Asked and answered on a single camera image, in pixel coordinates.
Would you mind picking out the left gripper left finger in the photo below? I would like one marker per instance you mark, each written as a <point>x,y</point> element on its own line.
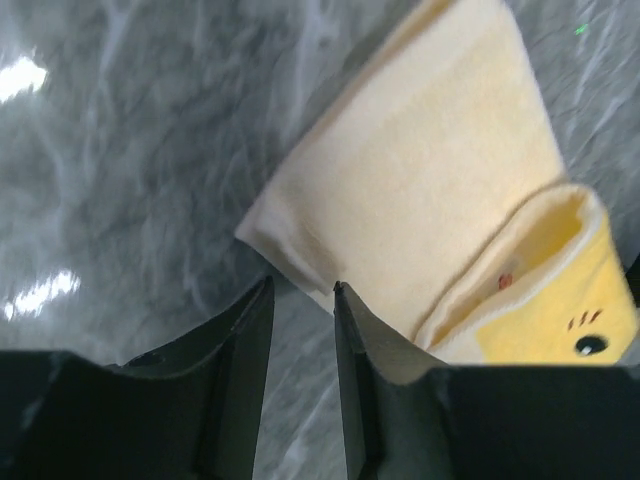
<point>190,409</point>

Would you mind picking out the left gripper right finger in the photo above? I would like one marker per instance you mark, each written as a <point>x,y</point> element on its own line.
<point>406,415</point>

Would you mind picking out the yellow cream towel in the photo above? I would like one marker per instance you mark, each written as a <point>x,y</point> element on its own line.
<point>435,188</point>

